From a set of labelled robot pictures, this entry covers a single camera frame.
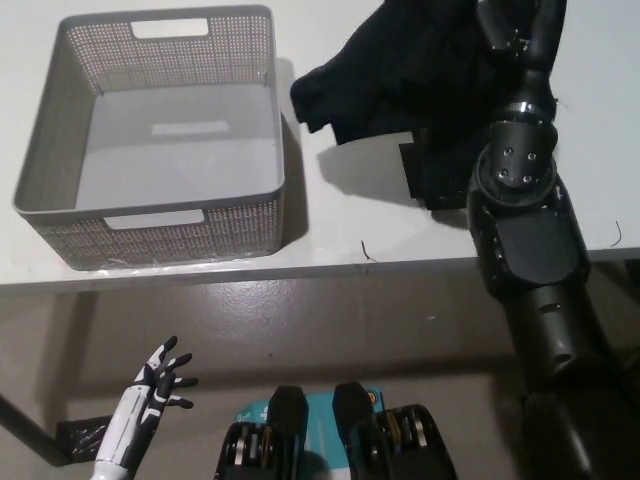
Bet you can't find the black ribbed robot body block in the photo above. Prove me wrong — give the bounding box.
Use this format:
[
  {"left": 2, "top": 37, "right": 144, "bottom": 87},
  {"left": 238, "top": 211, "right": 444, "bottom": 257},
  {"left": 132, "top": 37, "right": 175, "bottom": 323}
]
[
  {"left": 332, "top": 382, "right": 457, "bottom": 480},
  {"left": 217, "top": 385, "right": 310, "bottom": 480}
]

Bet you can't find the black tape patch on table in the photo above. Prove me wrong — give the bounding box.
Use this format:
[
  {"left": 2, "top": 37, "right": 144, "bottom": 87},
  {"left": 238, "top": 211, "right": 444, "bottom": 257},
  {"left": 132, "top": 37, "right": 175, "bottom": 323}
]
[{"left": 398, "top": 130, "right": 474, "bottom": 212}]

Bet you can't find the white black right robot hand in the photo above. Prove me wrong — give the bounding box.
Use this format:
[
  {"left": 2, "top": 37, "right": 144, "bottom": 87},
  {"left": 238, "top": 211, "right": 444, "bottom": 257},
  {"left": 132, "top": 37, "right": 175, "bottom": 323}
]
[{"left": 474, "top": 0, "right": 569, "bottom": 71}]

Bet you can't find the dark metal table leg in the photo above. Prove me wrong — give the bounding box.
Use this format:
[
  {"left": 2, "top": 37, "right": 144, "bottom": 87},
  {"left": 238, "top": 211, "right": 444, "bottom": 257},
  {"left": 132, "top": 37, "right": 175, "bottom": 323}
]
[{"left": 0, "top": 389, "right": 69, "bottom": 469}]

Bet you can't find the black t-shirt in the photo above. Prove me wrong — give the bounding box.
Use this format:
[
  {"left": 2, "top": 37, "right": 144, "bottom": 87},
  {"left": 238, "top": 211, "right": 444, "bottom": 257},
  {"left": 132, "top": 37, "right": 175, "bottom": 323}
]
[{"left": 289, "top": 0, "right": 507, "bottom": 201}]

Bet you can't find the black floor tape patch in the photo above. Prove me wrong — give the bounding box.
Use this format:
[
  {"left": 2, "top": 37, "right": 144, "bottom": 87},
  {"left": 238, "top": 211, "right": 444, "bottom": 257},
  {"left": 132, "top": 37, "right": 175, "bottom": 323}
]
[{"left": 55, "top": 417, "right": 120, "bottom": 464}]

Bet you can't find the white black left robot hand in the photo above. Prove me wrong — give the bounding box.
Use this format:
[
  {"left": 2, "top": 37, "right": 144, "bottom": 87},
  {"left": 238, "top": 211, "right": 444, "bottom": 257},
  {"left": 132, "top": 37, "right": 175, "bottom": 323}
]
[{"left": 93, "top": 335, "right": 199, "bottom": 474}]

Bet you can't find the grey perforated plastic basket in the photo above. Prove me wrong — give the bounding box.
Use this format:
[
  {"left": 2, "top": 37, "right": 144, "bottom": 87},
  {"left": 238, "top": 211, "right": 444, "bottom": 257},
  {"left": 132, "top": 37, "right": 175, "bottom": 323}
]
[{"left": 11, "top": 4, "right": 289, "bottom": 272}]

